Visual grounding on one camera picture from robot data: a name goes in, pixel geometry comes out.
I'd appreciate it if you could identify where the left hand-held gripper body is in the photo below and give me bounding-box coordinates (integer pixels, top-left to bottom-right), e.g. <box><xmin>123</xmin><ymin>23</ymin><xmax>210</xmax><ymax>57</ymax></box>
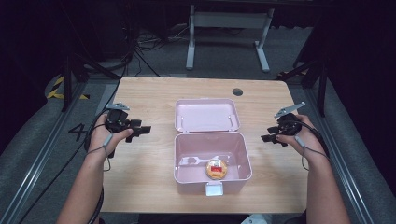
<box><xmin>105</xmin><ymin>102</ymin><xmax>138</xmax><ymax>138</ymax></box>

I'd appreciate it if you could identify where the pink plastic box with lid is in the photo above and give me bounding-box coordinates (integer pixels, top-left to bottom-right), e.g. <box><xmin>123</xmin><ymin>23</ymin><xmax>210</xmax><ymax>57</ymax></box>
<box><xmin>173</xmin><ymin>97</ymin><xmax>253</xmax><ymax>197</ymax></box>

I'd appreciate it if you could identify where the clear plastic spoon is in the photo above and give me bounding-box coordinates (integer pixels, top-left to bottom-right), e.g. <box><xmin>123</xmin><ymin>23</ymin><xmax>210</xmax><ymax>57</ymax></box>
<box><xmin>178</xmin><ymin>154</ymin><xmax>232</xmax><ymax>168</ymax></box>

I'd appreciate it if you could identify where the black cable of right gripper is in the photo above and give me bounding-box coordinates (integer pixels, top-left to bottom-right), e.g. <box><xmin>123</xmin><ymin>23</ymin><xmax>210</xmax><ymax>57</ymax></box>
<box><xmin>297</xmin><ymin>119</ymin><xmax>332</xmax><ymax>158</ymax></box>

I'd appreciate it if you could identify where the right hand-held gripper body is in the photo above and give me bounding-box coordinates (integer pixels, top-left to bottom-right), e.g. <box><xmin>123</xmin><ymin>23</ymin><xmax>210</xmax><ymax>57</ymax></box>
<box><xmin>273</xmin><ymin>101</ymin><xmax>307</xmax><ymax>137</ymax></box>

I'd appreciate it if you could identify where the black tripod stand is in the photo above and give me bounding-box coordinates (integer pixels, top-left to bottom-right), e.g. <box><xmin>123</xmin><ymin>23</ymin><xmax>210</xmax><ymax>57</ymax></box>
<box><xmin>278</xmin><ymin>46</ymin><xmax>330</xmax><ymax>119</ymax></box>
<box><xmin>60</xmin><ymin>50</ymin><xmax>121</xmax><ymax>114</ymax></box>

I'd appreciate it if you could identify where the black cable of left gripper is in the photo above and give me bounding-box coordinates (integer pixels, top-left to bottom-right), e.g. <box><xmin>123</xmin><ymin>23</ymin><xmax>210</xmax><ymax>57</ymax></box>
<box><xmin>17</xmin><ymin>110</ymin><xmax>108</xmax><ymax>224</ymax></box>

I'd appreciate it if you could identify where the white metal table frame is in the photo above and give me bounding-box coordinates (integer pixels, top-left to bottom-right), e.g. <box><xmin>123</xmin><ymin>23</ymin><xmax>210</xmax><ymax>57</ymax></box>
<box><xmin>185</xmin><ymin>4</ymin><xmax>276</xmax><ymax>74</ymax></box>

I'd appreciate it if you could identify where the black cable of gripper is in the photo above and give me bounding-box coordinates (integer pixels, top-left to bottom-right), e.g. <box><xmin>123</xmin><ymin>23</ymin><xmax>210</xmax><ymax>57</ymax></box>
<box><xmin>17</xmin><ymin>110</ymin><xmax>108</xmax><ymax>224</ymax></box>
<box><xmin>297</xmin><ymin>119</ymin><xmax>332</xmax><ymax>158</ymax></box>

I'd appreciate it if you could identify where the person's right hand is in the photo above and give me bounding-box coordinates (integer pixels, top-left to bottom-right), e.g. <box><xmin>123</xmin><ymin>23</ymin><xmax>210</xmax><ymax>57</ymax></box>
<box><xmin>275</xmin><ymin>113</ymin><xmax>327</xmax><ymax>161</ymax></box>

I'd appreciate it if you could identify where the grey wrist strap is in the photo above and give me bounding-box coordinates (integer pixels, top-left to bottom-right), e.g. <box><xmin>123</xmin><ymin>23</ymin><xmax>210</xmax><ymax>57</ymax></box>
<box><xmin>86</xmin><ymin>133</ymin><xmax>115</xmax><ymax>173</ymax></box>
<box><xmin>293</xmin><ymin>134</ymin><xmax>332</xmax><ymax>172</ymax></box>

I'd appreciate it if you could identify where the round orange jelly cup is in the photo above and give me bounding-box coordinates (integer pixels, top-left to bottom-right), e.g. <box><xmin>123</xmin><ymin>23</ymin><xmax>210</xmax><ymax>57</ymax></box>
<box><xmin>205</xmin><ymin>158</ymin><xmax>229</xmax><ymax>181</ymax></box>

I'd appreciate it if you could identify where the yellow black floor tape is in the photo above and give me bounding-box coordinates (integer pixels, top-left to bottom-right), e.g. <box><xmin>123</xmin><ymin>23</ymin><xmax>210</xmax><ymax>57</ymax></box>
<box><xmin>46</xmin><ymin>76</ymin><xmax>92</xmax><ymax>101</ymax></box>

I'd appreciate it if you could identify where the bundle of black floor cables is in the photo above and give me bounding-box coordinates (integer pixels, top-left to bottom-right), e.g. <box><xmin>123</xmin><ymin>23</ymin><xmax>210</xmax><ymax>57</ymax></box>
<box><xmin>124</xmin><ymin>22</ymin><xmax>191</xmax><ymax>78</ymax></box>

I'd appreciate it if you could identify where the grey metal floor rail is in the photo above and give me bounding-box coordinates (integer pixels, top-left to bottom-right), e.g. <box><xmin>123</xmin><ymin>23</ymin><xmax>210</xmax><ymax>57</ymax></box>
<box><xmin>0</xmin><ymin>81</ymin><xmax>90</xmax><ymax>224</ymax></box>
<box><xmin>303</xmin><ymin>87</ymin><xmax>396</xmax><ymax>224</ymax></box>

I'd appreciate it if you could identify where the person's left hand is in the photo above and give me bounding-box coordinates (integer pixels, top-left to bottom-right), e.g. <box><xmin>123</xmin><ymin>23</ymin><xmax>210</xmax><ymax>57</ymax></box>
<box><xmin>88</xmin><ymin>113</ymin><xmax>134</xmax><ymax>159</ymax></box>

